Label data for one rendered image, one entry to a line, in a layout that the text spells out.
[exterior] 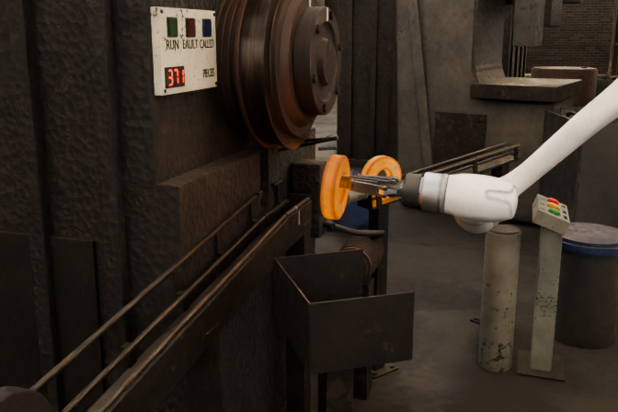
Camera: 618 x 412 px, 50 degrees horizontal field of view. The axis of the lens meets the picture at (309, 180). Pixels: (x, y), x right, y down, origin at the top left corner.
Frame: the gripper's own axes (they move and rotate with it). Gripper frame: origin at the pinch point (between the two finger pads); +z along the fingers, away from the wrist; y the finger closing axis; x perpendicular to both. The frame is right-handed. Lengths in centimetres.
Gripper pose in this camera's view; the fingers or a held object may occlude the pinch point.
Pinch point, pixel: (337, 180)
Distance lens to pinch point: 159.0
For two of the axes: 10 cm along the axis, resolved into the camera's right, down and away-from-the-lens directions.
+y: 3.1, -2.1, 9.3
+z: -9.5, -1.2, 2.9
